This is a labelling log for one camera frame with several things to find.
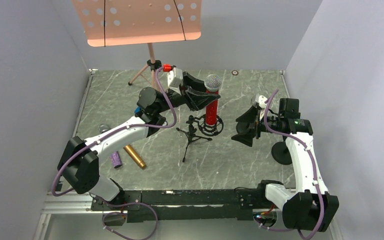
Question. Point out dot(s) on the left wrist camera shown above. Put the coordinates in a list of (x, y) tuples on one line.
[(174, 76)]

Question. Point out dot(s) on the purple glitter microphone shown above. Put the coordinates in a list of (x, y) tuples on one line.
[(115, 157)]

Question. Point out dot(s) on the pink music stand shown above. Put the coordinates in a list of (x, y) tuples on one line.
[(109, 23)]

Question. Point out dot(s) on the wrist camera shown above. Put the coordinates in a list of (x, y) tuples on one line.
[(259, 102), (174, 76)]

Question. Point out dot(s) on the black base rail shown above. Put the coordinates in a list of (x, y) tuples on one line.
[(147, 205)]

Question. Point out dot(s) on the red glitter microphone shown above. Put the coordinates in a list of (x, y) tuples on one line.
[(212, 84)]

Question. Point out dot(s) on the black tripod shock-mount stand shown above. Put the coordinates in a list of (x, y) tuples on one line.
[(199, 129)]

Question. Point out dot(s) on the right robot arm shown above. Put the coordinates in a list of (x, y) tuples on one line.
[(311, 207)]

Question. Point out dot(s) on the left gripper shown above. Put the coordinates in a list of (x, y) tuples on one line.
[(185, 94)]

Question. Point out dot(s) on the blue toy block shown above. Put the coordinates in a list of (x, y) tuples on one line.
[(137, 110)]

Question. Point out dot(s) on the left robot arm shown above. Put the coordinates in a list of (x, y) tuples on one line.
[(80, 161)]

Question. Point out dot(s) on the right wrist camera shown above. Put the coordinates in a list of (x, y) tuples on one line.
[(259, 102)]

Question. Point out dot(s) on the brown poker chip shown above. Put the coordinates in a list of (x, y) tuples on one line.
[(234, 72)]

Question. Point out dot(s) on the gold microphone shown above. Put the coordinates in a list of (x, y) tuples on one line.
[(135, 156)]

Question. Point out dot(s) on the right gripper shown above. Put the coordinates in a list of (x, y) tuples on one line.
[(256, 122)]

